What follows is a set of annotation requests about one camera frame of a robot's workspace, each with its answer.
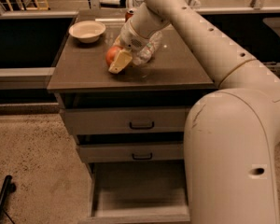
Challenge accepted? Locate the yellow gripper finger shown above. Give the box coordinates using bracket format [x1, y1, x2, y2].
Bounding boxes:
[108, 49, 133, 74]

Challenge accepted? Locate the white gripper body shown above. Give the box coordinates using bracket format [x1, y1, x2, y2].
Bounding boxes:
[118, 17, 153, 56]

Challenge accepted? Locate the red apple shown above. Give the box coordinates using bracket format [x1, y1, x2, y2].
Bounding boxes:
[105, 46, 122, 66]

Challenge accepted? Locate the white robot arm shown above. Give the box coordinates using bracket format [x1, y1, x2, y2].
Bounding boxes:
[109, 0, 280, 224]

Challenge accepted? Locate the grey top drawer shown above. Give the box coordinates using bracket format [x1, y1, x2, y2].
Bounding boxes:
[60, 107, 188, 135]

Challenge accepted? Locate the grey drawer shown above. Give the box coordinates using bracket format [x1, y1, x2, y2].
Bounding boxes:
[77, 161, 190, 224]
[60, 107, 188, 135]
[77, 142, 183, 163]

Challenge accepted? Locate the grey drawer cabinet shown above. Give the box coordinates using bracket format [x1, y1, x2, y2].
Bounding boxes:
[47, 7, 218, 224]

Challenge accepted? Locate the grey middle drawer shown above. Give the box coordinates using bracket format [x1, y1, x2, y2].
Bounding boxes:
[77, 142, 183, 163]

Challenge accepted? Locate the grey bottom drawer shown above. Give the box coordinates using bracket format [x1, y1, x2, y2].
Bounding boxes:
[77, 161, 190, 224]

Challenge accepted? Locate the clear plastic water bottle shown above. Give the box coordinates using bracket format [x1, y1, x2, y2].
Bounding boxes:
[133, 32, 162, 66]

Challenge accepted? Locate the red cola can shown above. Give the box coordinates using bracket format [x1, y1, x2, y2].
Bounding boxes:
[125, 8, 135, 21]

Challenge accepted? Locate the white paper bowl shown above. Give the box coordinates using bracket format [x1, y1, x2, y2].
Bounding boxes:
[69, 21, 105, 44]

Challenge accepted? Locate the black stand leg left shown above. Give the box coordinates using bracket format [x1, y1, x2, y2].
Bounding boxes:
[0, 175, 16, 224]

